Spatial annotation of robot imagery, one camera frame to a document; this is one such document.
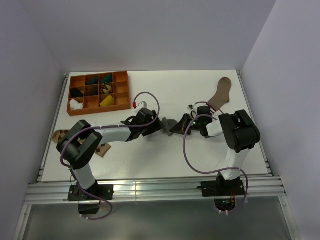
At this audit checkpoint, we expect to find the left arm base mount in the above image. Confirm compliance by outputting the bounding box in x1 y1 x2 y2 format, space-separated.
67 184 114 216

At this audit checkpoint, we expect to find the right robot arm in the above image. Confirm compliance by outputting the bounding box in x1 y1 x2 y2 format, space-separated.
168 105 261 195

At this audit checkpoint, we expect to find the white sock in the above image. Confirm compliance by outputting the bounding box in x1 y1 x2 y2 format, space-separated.
69 99 84 111

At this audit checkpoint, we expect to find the tan argyle sock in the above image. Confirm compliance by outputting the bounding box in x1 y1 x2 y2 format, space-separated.
51 129 112 158

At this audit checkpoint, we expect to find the grey sock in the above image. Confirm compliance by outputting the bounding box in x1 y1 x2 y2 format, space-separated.
161 117 178 137

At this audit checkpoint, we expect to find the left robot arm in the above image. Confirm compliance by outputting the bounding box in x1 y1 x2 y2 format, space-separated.
56 107 162 200

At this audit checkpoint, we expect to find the dark brown rolled sock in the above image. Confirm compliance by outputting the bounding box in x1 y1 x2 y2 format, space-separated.
84 85 100 97

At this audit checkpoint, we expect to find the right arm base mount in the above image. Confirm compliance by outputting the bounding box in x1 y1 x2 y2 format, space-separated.
197 173 246 197

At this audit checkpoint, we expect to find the dark blue rolled sock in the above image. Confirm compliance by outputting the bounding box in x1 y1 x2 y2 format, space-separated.
85 76 99 86

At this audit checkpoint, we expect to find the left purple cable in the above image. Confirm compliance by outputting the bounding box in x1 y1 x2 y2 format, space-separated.
60 91 161 221

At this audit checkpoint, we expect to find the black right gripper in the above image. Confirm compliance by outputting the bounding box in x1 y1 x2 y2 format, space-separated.
171 113 203 135

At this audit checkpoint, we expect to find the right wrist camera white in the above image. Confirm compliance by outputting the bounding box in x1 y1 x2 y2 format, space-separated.
187 104 197 113

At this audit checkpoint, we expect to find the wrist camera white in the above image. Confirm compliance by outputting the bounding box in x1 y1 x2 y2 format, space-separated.
187 104 197 113
132 101 148 112

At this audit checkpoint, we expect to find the brown argyle rolled sock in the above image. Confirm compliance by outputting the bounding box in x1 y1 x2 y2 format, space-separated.
99 83 113 95

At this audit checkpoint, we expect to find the black sock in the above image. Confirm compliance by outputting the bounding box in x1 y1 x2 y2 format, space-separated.
70 88 84 99

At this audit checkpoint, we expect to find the tan sock maroon striped cuff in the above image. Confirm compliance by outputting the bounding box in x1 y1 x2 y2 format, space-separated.
207 77 232 111

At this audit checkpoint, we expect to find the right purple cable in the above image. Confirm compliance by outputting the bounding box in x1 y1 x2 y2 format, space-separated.
182 101 249 214

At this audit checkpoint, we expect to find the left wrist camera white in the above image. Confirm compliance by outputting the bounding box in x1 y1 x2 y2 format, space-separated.
132 101 148 112

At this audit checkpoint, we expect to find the purple cable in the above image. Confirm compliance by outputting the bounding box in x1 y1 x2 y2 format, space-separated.
182 101 249 214
60 91 161 221

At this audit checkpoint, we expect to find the yellow rolled sock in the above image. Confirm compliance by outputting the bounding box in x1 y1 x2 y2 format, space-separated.
99 95 114 107

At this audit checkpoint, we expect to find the orange compartment tray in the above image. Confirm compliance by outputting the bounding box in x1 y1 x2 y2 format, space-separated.
67 71 132 117

